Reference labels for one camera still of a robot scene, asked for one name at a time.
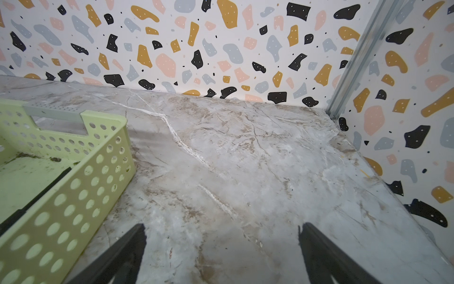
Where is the light green perforated plastic bin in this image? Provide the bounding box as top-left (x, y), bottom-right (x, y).
top-left (1, 99), bottom-right (135, 284)

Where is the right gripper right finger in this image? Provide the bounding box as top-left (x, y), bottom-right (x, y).
top-left (299, 222), bottom-right (379, 284)

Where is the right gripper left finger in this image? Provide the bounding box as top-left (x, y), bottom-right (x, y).
top-left (69, 224), bottom-right (147, 284)

